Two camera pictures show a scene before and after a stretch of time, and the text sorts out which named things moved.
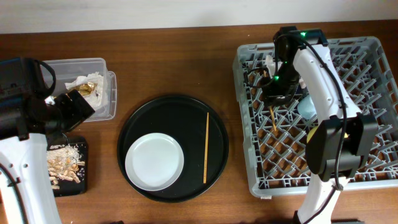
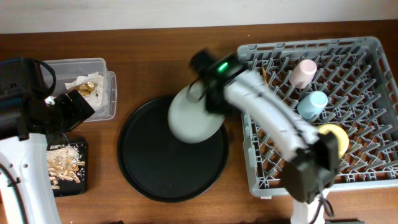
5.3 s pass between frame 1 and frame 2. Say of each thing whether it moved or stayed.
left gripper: stayed
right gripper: moved
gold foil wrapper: stayed
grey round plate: moved
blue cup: stayed
